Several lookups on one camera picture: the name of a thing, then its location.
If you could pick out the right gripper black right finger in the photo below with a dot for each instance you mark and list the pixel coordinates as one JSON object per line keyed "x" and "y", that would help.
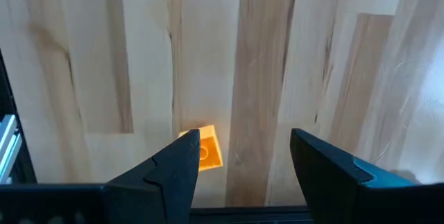
{"x": 329, "y": 189}

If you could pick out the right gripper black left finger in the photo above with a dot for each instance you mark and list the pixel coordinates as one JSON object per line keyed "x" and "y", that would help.
{"x": 163, "y": 186}

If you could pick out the yellow small toy brick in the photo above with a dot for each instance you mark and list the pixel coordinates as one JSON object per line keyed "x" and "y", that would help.
{"x": 211, "y": 154}

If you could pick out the black metal table frame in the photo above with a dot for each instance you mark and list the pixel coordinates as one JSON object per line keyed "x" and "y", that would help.
{"x": 21, "y": 147}

